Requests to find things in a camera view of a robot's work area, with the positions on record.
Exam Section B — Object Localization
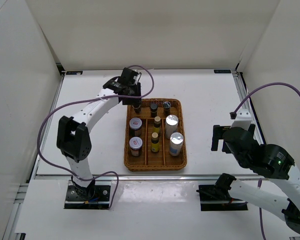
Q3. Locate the dark spice jar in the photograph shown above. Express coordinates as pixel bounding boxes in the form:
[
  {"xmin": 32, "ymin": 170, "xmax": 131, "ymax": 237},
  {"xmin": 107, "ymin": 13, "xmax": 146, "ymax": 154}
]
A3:
[
  {"xmin": 150, "ymin": 102, "xmax": 158, "ymax": 118},
  {"xmin": 132, "ymin": 103, "xmax": 142, "ymax": 114},
  {"xmin": 162, "ymin": 101, "xmax": 171, "ymax": 116}
]

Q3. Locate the jar white red lid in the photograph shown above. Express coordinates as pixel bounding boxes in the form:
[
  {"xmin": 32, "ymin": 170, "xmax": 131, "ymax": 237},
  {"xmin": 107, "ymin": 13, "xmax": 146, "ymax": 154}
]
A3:
[
  {"xmin": 129, "ymin": 136, "xmax": 143, "ymax": 157},
  {"xmin": 129, "ymin": 117, "xmax": 143, "ymax": 137}
]

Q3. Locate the white can blue label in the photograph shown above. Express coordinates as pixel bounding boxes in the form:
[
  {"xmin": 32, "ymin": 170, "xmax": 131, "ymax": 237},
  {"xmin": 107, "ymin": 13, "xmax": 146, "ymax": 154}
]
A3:
[{"xmin": 169, "ymin": 132, "xmax": 184, "ymax": 156}]

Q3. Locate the white can silver lid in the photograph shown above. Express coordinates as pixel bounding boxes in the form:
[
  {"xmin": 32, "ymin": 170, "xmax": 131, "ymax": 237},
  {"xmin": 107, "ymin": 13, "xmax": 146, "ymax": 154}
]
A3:
[{"xmin": 164, "ymin": 114, "xmax": 179, "ymax": 139}]

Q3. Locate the yellow bottle beige cap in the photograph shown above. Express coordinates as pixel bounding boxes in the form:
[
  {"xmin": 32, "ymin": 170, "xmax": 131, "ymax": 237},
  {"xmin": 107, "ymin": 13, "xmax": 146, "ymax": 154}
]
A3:
[
  {"xmin": 151, "ymin": 132, "xmax": 160, "ymax": 153},
  {"xmin": 153, "ymin": 116, "xmax": 162, "ymax": 137}
]

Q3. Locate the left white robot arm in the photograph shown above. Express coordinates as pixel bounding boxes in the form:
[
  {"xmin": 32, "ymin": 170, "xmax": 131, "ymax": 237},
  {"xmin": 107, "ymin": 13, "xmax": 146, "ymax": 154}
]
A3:
[{"xmin": 56, "ymin": 67, "xmax": 141, "ymax": 200}]

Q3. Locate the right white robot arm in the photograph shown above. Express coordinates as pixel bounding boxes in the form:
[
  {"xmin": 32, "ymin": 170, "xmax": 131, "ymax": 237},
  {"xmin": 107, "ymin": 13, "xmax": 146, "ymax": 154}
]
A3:
[{"xmin": 211, "ymin": 124, "xmax": 300, "ymax": 234}]

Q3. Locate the woven wicker tray basket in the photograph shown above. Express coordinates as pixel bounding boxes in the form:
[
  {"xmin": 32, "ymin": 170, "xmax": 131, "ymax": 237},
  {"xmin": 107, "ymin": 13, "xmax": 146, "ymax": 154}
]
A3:
[{"xmin": 123, "ymin": 98, "xmax": 187, "ymax": 172}]

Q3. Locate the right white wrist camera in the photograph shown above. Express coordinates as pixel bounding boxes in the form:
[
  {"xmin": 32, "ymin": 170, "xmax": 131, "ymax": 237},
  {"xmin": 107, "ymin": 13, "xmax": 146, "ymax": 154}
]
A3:
[{"xmin": 230, "ymin": 108, "xmax": 252, "ymax": 131}]

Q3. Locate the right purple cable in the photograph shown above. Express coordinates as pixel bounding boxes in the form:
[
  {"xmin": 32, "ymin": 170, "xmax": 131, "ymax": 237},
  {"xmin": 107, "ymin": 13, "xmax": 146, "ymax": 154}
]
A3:
[{"xmin": 229, "ymin": 82, "xmax": 300, "ymax": 240}]

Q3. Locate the purple cable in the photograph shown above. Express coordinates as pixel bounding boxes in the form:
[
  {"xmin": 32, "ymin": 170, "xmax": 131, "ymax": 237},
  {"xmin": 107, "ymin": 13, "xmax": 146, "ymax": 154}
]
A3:
[
  {"xmin": 36, "ymin": 65, "xmax": 155, "ymax": 210},
  {"xmin": 229, "ymin": 82, "xmax": 300, "ymax": 240}
]

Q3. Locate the right aluminium frame rail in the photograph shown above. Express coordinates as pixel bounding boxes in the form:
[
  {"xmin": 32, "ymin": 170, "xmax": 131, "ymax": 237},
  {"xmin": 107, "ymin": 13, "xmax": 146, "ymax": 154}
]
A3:
[{"xmin": 231, "ymin": 71, "xmax": 300, "ymax": 240}]

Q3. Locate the aluminium frame rail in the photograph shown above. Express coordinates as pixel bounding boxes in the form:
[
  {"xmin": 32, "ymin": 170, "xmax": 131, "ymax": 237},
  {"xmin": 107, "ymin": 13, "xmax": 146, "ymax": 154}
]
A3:
[
  {"xmin": 231, "ymin": 71, "xmax": 300, "ymax": 240},
  {"xmin": 18, "ymin": 174, "xmax": 268, "ymax": 193},
  {"xmin": 2, "ymin": 71, "xmax": 66, "ymax": 240}
]

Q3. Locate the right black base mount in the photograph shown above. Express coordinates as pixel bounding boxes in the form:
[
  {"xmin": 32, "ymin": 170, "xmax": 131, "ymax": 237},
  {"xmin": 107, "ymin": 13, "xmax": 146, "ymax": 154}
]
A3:
[{"xmin": 196, "ymin": 184, "xmax": 248, "ymax": 212}]

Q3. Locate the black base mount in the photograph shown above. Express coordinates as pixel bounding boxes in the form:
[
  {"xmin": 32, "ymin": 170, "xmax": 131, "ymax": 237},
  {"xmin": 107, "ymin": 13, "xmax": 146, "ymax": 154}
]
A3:
[
  {"xmin": 63, "ymin": 185, "xmax": 111, "ymax": 210},
  {"xmin": 196, "ymin": 184, "xmax": 248, "ymax": 212}
]

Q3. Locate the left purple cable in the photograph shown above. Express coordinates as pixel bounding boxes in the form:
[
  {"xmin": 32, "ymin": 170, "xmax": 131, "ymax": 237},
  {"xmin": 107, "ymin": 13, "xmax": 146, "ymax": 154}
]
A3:
[{"xmin": 36, "ymin": 65, "xmax": 155, "ymax": 210}]

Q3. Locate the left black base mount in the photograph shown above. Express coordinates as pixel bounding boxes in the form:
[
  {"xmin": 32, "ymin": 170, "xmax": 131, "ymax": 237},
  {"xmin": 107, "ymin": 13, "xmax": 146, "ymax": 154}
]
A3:
[{"xmin": 63, "ymin": 185, "xmax": 111, "ymax": 210}]

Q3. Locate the front aluminium frame rail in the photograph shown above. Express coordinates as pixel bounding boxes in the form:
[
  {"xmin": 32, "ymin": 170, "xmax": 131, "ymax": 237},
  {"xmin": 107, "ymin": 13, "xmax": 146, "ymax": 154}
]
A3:
[{"xmin": 18, "ymin": 174, "xmax": 268, "ymax": 193}]

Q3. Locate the left aluminium frame rail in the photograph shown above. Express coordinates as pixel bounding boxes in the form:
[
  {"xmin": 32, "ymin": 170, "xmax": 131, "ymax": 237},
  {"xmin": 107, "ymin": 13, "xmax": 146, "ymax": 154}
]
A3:
[{"xmin": 2, "ymin": 71, "xmax": 66, "ymax": 240}]

